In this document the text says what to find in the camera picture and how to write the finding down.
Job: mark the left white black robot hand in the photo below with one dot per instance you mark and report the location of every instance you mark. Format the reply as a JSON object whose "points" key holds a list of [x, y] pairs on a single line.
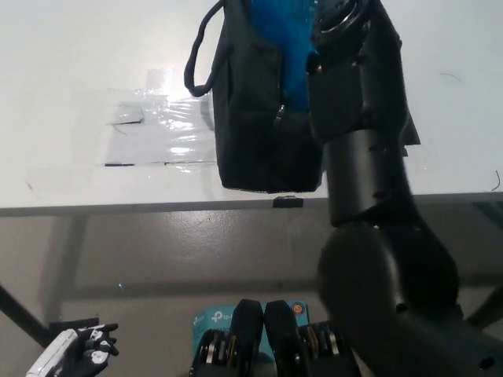
{"points": [[59, 353]]}

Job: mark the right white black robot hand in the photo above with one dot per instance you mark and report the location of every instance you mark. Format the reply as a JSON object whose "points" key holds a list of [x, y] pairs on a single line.
{"points": [[330, 9]]}

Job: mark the blue plastic-wrapped plate stack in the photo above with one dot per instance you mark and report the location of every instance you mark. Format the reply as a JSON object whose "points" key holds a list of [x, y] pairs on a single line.
{"points": [[291, 59]]}

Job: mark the black fabric duffel bag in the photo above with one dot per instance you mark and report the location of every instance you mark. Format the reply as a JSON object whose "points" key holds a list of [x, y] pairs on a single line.
{"points": [[243, 137]]}

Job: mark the black floor tape patch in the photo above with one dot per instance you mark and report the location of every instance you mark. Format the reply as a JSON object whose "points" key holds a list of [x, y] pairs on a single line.
{"points": [[67, 326]]}

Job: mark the black tape patch on table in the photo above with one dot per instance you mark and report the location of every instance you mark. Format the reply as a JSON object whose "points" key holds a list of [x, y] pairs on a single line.
{"points": [[410, 135]]}

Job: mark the teal tp-link box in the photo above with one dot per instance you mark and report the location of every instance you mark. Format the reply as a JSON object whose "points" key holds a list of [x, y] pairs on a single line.
{"points": [[212, 318]]}

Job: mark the clear plastic tape sheet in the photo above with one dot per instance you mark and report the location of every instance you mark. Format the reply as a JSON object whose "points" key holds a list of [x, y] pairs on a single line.
{"points": [[173, 114]]}

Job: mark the white taped paper sheet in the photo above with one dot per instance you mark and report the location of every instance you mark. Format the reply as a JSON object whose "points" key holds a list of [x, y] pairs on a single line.
{"points": [[137, 147]]}

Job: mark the grey taped paper square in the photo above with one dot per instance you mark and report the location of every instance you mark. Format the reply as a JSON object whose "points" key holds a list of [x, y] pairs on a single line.
{"points": [[125, 114]]}

